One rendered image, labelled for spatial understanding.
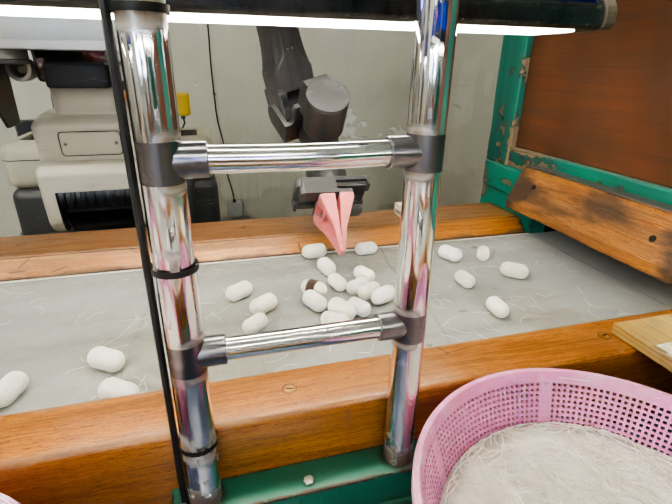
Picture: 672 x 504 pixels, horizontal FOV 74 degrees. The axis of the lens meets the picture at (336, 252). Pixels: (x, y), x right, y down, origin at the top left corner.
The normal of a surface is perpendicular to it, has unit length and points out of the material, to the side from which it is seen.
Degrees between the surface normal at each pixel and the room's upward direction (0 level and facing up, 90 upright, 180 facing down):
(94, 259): 45
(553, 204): 67
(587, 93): 90
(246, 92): 90
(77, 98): 98
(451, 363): 0
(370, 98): 91
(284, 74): 94
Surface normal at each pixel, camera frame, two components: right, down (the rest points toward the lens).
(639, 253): -0.87, -0.29
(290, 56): 0.50, 0.41
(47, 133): 0.29, 0.50
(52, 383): 0.01, -0.92
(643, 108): -0.96, 0.08
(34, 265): 0.20, -0.39
